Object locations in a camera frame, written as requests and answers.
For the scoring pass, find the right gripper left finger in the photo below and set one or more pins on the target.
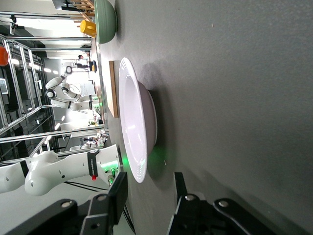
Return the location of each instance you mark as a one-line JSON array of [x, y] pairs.
[[117, 195]]

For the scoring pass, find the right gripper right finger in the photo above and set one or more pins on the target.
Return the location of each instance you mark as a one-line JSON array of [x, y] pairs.
[[187, 210]]

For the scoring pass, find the white round plate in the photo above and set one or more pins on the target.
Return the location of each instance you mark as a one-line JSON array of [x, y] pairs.
[[134, 115]]

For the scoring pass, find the orange fruit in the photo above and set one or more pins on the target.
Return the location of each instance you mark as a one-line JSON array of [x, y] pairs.
[[3, 56]]

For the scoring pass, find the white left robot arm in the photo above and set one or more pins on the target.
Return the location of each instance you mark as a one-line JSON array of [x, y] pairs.
[[61, 169]]

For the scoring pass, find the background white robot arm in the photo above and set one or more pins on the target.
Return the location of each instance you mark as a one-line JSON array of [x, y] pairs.
[[56, 83]]

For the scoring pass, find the wooden cutting board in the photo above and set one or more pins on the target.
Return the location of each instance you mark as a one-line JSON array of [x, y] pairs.
[[113, 90]]

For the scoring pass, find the person in dark clothes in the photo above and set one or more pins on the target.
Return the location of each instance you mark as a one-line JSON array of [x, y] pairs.
[[82, 65]]

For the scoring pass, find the yellow cup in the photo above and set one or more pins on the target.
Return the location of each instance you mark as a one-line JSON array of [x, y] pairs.
[[87, 29]]

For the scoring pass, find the pale green bowl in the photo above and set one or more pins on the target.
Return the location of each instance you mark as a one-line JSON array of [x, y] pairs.
[[105, 19]]

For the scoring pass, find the wooden peg rack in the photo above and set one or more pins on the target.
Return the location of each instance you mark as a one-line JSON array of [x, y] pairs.
[[83, 7]]

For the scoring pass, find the aluminium frame structure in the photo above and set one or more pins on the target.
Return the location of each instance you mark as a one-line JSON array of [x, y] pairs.
[[49, 134]]

